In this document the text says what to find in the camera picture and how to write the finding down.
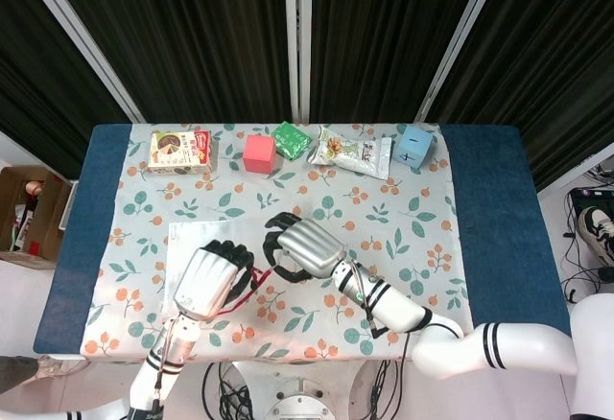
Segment floral fruit tablecloth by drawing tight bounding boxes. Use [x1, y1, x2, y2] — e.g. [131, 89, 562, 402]
[79, 122, 476, 362]

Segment right arm wrist cable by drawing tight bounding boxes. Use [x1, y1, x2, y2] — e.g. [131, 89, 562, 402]
[347, 259, 413, 362]

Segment brown cardboard box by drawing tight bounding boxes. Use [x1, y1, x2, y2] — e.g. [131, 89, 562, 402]
[0, 165, 78, 270]

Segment silver snack bag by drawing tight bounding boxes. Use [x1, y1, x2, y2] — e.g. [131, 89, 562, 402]
[306, 126, 394, 180]

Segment chocolate cookie box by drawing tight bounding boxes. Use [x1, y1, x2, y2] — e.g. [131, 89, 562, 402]
[146, 129, 220, 175]

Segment clear mesh zipper bag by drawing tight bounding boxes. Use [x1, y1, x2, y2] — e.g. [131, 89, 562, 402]
[160, 220, 277, 318]

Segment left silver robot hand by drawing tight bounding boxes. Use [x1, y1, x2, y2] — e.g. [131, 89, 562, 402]
[171, 239, 256, 321]

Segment black floor cables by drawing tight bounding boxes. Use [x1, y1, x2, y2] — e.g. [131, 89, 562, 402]
[558, 163, 614, 306]

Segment arm wrist cable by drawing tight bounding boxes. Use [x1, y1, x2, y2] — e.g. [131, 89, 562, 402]
[347, 259, 413, 362]
[152, 316, 182, 405]

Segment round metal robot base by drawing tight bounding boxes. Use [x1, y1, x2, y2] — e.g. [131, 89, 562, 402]
[203, 360, 392, 420]

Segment white frame post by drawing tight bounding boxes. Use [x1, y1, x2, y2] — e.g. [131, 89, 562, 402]
[12, 0, 148, 124]
[282, 0, 313, 124]
[414, 0, 508, 122]

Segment black and white sneaker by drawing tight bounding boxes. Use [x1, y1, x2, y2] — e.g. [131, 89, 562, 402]
[578, 206, 614, 266]

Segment blue foam number cube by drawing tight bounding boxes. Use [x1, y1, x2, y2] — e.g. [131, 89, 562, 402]
[392, 125, 432, 169]

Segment red foam cube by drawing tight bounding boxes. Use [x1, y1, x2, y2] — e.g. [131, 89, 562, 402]
[242, 133, 278, 174]

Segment black electronic device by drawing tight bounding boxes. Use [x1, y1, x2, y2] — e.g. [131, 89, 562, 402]
[568, 187, 614, 211]

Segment blue table cover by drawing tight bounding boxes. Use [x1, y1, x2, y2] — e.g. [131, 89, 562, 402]
[32, 123, 577, 357]

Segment beige shoe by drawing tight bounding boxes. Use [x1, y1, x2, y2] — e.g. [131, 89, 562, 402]
[35, 355, 92, 379]

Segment left arm wrist cable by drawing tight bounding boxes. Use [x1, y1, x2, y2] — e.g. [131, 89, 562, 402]
[152, 316, 182, 405]

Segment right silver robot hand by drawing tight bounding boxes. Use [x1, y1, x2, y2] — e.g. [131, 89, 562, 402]
[261, 212, 347, 283]

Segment black pleated curtain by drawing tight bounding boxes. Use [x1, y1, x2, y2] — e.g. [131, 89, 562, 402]
[0, 0, 614, 191]

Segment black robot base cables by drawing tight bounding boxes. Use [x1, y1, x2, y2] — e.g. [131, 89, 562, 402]
[201, 362, 256, 420]

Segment person leg dark trousers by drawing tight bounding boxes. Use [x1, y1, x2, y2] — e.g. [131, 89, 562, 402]
[0, 355, 40, 384]

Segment red zipper pull cord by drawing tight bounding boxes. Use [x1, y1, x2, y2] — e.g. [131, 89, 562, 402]
[248, 266, 277, 292]

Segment green sachet packet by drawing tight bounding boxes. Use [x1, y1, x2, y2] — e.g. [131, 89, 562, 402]
[271, 121, 312, 161]

